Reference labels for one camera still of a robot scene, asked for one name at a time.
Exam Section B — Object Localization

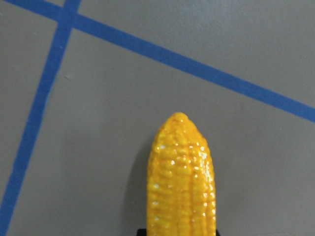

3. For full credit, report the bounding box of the yellow toy corn cob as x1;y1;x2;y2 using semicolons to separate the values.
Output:
146;113;217;236

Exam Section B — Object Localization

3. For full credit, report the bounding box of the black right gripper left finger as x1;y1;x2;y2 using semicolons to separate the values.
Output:
136;229;147;236

